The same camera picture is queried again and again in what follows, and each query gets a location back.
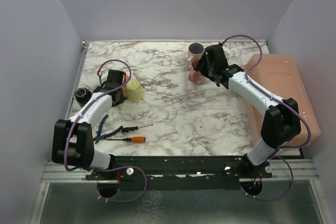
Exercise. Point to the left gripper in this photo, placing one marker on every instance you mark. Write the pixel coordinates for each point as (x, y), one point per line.
(121, 100)

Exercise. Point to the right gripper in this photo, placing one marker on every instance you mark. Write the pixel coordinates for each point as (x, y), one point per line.
(202, 70)

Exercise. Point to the pink spectrum mug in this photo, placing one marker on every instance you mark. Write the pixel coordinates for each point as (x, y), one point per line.
(195, 76)

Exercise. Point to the light green mug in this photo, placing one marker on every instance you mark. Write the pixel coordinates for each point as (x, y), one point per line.
(119, 107)

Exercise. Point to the salmon pink mug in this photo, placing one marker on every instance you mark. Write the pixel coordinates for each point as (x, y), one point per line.
(125, 80)

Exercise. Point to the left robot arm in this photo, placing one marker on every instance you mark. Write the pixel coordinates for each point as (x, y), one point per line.
(73, 142)

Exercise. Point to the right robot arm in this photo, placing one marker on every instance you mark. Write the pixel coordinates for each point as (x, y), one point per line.
(281, 122)

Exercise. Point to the yellow-green faceted mug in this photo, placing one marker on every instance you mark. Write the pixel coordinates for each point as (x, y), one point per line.
(134, 91)

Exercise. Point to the black mug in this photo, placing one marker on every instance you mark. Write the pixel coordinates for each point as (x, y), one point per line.
(82, 96)

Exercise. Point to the pink storage bin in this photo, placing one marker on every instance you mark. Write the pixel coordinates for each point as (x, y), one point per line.
(279, 74)

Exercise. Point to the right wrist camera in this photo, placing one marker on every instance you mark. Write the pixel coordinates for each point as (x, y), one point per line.
(227, 50)

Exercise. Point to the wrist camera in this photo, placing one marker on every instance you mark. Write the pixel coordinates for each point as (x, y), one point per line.
(227, 50)
(103, 76)

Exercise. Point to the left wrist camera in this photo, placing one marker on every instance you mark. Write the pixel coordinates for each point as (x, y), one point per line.
(103, 76)

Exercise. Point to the black handled screwdriver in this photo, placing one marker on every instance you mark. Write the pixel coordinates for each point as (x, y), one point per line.
(125, 130)

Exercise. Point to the orange handled screwdriver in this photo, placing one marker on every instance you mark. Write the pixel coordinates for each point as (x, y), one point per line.
(137, 139)

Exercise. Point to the black mounting base plate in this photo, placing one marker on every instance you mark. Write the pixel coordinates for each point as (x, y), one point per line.
(179, 173)

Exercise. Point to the aluminium rail frame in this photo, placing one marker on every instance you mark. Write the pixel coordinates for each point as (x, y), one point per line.
(188, 120)

